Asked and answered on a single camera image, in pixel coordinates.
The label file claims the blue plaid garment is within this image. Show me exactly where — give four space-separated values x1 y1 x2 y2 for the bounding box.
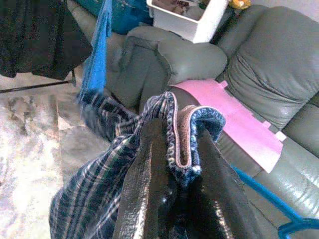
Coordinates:
49 91 226 239

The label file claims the dark blue storage box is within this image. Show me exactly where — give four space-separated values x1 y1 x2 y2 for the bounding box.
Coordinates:
74 0 154 34

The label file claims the blue towel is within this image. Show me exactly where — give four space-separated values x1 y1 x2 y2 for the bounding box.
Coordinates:
78 0 113 100

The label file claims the grey leather sofa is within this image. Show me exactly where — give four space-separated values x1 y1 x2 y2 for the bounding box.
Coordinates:
67 0 319 239

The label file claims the black drying rack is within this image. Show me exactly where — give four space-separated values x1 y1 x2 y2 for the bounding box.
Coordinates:
0 79 75 94

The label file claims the blue plastic hanger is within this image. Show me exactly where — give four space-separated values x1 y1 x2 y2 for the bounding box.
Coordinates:
233 166 319 239

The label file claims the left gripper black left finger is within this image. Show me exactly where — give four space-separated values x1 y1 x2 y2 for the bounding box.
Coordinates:
114 119 175 239

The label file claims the black garment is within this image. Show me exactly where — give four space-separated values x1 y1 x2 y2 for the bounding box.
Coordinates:
0 0 93 79

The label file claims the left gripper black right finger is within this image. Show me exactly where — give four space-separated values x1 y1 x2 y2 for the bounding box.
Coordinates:
196 129 265 239

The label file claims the pink foam mat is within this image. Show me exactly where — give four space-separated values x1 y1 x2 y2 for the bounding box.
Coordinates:
171 79 287 174

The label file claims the white storage bin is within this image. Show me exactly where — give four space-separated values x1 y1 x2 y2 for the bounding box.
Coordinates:
146 0 229 43

